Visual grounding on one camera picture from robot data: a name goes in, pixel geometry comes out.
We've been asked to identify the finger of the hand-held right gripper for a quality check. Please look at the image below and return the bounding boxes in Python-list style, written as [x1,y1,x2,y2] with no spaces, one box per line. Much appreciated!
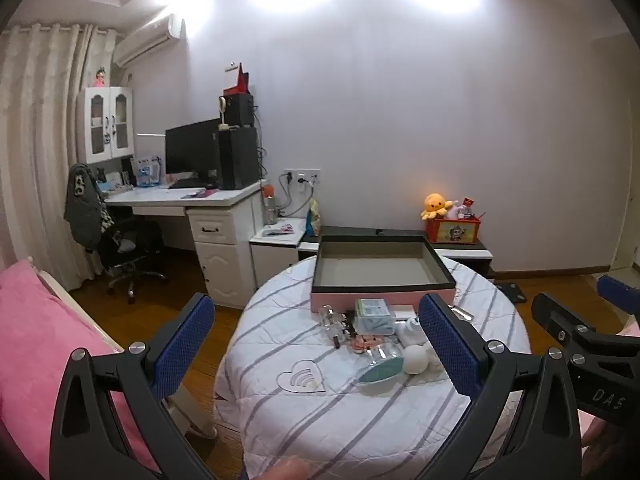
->
[596,275,640,318]
[531,292,608,356]

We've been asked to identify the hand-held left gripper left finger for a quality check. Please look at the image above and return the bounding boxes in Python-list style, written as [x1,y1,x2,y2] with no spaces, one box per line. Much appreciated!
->
[50,292,217,480]

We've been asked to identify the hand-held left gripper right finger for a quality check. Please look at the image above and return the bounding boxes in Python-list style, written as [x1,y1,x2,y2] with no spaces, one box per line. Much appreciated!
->
[417,293,584,480]

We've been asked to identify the white round ball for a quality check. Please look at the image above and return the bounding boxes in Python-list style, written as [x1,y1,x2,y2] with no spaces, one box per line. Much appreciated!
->
[402,345,432,376]

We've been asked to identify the white cup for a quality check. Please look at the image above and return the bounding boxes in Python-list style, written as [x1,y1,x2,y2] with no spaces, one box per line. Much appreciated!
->
[397,317,426,348]

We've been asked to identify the clear plastic case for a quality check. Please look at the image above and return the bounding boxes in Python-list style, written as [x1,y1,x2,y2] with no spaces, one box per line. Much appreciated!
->
[356,352,406,391]

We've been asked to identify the green packet box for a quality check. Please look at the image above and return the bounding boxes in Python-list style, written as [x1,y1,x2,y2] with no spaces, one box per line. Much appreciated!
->
[354,298,396,335]

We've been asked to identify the pink block figure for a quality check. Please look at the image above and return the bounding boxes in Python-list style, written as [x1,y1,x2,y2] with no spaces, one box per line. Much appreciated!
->
[350,335,384,356]

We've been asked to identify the pink cardboard box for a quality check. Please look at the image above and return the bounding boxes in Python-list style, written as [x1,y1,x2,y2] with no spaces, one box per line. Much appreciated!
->
[310,234,457,313]

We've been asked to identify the clear plastic container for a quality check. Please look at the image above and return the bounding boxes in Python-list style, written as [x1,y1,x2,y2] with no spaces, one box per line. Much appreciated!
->
[318,305,346,333]

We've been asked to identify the person's right hand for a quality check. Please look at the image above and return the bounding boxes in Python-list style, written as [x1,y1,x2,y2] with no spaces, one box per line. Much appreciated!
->
[580,408,623,463]

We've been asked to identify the black floor scale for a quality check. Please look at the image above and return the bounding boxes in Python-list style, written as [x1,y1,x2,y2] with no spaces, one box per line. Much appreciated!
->
[495,282,528,305]

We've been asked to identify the low black bench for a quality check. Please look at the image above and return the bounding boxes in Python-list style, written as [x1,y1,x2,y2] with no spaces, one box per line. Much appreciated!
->
[300,227,496,281]

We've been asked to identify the black office chair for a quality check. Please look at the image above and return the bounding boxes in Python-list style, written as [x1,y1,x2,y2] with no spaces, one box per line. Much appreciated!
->
[97,215,169,305]

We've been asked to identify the red toy box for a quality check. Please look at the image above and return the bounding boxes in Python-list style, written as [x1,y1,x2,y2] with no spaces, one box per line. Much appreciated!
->
[426,215,482,246]

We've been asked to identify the white bedside cabinet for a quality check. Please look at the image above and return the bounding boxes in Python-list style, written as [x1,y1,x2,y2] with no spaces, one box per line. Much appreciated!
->
[249,217,321,293]

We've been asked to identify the round table with striped cloth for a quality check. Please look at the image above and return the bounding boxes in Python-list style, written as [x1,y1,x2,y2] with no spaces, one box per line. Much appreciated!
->
[214,255,532,480]

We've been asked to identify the orange octopus plush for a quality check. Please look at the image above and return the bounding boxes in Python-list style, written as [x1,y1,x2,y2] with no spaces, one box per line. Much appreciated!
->
[420,193,453,221]

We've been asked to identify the pink blanket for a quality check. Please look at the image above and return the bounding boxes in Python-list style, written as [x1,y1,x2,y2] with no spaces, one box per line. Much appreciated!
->
[0,259,161,476]

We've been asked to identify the white desk with drawers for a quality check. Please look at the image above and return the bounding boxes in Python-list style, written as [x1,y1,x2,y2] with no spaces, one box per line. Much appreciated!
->
[102,180,266,311]

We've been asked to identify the bottle with orange cap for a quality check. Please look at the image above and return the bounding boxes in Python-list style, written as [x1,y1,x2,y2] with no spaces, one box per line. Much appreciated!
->
[263,184,278,225]

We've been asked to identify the grey jacket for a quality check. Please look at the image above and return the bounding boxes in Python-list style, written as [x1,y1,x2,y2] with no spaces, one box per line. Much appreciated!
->
[64,162,108,253]

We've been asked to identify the blue snack bag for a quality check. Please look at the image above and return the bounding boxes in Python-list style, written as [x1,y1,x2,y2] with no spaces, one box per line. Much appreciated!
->
[305,199,322,237]

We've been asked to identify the blue and white box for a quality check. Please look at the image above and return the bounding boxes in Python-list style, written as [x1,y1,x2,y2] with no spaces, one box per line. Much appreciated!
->
[134,154,163,187]

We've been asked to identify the black computer tower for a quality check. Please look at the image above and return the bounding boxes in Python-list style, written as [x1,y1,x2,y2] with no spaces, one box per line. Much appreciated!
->
[216,126,262,191]

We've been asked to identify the black computer monitor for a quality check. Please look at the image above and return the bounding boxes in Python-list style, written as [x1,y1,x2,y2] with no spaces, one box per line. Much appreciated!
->
[165,119,222,181]

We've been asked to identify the white power outlet strip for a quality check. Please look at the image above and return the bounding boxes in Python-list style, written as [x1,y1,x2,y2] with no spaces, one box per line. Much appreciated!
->
[284,169,321,186]

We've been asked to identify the cream round stand ornament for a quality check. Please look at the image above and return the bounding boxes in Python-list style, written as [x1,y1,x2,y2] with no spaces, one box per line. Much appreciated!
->
[218,96,236,131]

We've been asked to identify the black speaker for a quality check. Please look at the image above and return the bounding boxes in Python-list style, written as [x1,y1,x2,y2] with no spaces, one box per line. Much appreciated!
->
[223,94,255,128]

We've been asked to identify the cream curtain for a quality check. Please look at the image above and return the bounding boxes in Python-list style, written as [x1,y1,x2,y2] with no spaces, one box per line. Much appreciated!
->
[0,22,123,292]

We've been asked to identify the red gift box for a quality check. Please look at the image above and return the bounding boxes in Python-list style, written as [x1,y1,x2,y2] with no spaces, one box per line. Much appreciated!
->
[223,62,251,96]

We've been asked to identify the white air conditioner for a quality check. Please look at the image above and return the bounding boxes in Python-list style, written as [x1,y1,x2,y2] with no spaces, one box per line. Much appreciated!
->
[112,14,187,67]

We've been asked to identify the white bed frame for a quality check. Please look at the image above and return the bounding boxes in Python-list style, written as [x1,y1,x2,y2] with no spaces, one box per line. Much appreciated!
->
[25,255,219,441]

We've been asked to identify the black power cable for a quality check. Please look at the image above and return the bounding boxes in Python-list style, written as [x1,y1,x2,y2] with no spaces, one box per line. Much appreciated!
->
[277,172,314,218]

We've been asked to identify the white wall cabinet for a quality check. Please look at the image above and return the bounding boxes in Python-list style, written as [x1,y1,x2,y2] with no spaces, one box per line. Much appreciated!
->
[76,86,136,165]

